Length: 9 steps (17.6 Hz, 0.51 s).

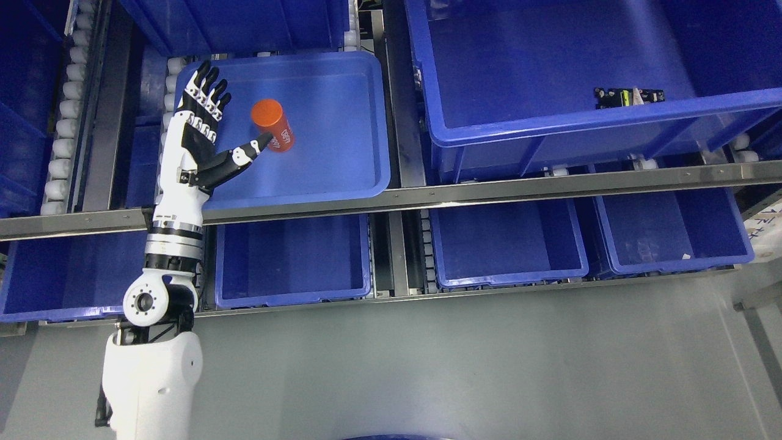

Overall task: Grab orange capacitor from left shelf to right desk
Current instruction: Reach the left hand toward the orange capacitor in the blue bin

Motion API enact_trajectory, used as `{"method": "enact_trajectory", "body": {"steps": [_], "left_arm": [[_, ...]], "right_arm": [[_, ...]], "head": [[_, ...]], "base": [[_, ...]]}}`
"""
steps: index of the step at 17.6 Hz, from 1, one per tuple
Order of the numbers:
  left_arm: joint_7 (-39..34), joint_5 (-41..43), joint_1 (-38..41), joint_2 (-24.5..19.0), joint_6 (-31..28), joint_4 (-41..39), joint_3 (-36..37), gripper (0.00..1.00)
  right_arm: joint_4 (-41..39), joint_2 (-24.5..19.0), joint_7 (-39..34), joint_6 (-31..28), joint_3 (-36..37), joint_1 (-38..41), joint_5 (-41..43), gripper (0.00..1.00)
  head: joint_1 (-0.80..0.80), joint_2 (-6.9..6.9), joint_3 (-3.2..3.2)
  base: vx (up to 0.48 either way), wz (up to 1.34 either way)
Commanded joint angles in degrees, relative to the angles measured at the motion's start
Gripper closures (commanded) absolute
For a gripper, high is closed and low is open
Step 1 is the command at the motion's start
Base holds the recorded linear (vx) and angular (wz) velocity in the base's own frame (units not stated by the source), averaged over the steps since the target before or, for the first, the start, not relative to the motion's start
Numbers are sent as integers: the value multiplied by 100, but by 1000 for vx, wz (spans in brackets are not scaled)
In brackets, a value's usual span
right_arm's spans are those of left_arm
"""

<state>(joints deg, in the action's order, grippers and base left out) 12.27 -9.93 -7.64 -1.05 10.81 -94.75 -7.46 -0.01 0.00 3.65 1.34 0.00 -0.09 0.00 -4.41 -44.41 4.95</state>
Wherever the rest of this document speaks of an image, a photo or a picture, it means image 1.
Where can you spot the blue upper bin top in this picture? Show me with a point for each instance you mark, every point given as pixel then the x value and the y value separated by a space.
pixel 200 28

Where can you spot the blue lower bin centre-right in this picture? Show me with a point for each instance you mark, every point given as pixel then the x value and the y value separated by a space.
pixel 507 244

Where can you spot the orange cylindrical capacitor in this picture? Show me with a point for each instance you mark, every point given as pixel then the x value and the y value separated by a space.
pixel 269 116

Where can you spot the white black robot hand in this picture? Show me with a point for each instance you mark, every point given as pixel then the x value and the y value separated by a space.
pixel 191 168

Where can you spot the small black electronic component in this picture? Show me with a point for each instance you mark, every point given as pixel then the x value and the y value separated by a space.
pixel 626 96

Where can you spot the blue shallow tray bin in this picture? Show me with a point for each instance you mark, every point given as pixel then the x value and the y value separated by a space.
pixel 334 103

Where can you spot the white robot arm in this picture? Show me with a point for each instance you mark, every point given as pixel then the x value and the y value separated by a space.
pixel 154 359

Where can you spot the blue lower bin right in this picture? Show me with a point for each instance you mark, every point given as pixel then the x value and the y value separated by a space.
pixel 694 230

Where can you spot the blue lower bin left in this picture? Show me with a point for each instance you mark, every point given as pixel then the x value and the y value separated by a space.
pixel 70 278

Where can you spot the blue bin far left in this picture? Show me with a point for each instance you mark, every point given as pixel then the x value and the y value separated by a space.
pixel 31 59

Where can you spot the blue lower bin centre-left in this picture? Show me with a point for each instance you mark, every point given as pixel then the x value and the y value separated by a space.
pixel 295 261

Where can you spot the large blue storage bin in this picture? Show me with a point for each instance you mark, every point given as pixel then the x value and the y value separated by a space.
pixel 509 85

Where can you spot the white roller conveyor track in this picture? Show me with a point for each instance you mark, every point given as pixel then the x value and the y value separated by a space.
pixel 59 188

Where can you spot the steel shelf rail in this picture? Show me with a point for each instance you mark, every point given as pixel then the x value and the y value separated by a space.
pixel 418 198

